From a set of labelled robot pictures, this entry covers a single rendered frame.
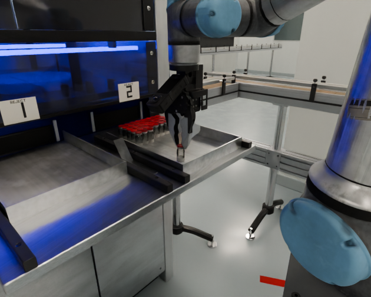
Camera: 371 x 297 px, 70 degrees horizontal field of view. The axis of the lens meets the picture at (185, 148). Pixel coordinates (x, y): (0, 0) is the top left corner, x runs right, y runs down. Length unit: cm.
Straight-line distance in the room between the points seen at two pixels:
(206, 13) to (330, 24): 165
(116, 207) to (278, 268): 128
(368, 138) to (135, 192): 44
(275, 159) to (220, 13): 129
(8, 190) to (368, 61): 68
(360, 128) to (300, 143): 196
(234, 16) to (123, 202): 42
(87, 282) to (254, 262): 94
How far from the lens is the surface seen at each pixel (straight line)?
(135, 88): 97
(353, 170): 35
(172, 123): 70
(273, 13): 60
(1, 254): 54
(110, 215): 55
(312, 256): 40
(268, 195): 187
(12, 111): 80
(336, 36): 212
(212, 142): 85
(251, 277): 163
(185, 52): 64
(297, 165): 168
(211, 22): 53
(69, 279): 112
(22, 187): 71
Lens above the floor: 120
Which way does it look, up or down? 23 degrees down
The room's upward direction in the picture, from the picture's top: straight up
